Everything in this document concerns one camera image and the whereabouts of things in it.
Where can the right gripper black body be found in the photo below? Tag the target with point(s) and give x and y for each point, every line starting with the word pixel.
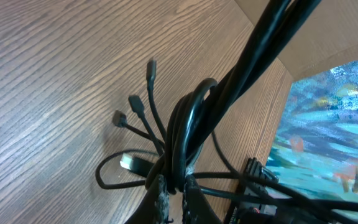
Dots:
pixel 255 212

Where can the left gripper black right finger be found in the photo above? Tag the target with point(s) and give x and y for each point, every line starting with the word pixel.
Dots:
pixel 195 207

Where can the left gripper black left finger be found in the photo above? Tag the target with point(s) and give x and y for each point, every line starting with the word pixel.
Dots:
pixel 154 208

